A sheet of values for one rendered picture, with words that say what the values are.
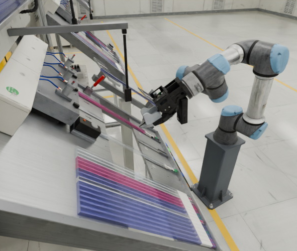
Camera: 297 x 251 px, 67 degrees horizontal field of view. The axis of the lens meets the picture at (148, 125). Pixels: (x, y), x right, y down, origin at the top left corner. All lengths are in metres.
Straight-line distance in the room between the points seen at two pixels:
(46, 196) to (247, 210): 1.61
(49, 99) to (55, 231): 0.34
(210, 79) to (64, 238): 0.60
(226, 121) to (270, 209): 0.84
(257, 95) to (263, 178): 1.08
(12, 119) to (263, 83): 1.04
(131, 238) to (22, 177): 0.26
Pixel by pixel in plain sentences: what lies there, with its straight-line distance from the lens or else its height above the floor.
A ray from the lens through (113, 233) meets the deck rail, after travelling 0.52.
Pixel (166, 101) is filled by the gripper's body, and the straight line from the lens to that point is 0.74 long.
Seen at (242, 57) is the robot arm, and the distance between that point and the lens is 1.17.
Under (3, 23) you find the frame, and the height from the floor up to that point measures 1.39.
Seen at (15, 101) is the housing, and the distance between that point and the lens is 0.52.
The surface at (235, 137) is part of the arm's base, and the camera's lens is 1.51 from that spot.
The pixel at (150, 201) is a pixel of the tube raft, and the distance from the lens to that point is 0.70.
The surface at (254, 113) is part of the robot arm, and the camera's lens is 1.31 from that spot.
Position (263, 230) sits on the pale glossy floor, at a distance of 1.87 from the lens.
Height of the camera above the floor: 1.47
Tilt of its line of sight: 35 degrees down
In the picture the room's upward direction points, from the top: straight up
